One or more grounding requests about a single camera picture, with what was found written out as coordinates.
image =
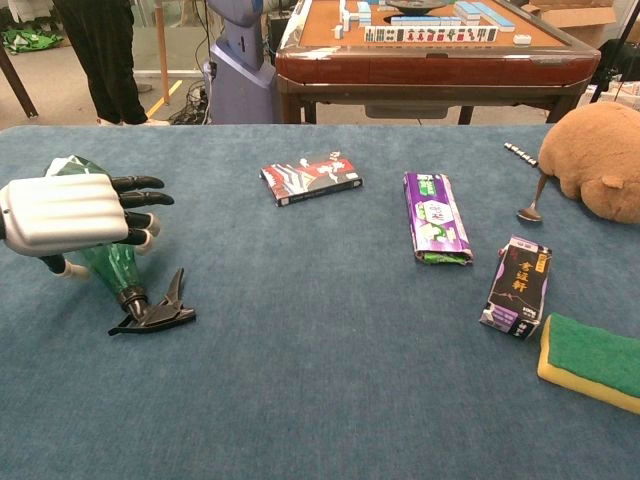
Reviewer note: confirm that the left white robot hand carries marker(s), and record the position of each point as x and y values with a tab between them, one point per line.
60	212

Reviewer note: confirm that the green transparent spray bottle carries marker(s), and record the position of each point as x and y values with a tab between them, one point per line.
117	270

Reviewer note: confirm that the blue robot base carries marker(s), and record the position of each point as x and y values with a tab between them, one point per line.
240	90

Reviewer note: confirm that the dark table leg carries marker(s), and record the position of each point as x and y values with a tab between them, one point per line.
17	85

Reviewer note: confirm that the person in black trousers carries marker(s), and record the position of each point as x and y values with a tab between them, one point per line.
110	60

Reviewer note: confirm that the green bag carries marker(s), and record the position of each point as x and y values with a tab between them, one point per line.
30	40

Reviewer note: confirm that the red black white card box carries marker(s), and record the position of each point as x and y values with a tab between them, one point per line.
310	177

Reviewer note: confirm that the blue table cloth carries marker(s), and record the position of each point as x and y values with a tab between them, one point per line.
320	400

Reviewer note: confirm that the stacked mahjong tiles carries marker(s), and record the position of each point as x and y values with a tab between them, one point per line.
350	15

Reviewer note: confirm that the purple toothpaste box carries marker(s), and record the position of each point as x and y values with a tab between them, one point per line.
435	215

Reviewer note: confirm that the brown mahjong table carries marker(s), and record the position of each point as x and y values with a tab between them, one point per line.
425	65

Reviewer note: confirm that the face-up mahjong tile row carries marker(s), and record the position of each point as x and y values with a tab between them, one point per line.
430	34

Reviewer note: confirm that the blue-backed mahjong tile row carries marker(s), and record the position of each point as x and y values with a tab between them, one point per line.
425	21
485	15

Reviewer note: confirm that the black purple carton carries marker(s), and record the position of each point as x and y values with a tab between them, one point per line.
515	290

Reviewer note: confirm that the metal spoon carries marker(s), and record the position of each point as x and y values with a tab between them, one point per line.
530	215

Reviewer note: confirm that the single white mahjong tile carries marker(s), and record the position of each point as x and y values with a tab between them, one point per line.
522	40

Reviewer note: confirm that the brown plush toy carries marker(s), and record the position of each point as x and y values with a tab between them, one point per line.
595	150

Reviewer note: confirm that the cardboard box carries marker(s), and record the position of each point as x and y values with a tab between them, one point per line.
575	20

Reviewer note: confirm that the green yellow sponge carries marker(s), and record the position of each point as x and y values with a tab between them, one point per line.
595	355

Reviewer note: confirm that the black tripod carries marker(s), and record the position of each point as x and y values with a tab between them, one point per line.
617	45

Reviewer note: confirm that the black bag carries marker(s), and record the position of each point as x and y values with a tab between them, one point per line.
627	62

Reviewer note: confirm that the wooden post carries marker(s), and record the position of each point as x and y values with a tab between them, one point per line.
161	50

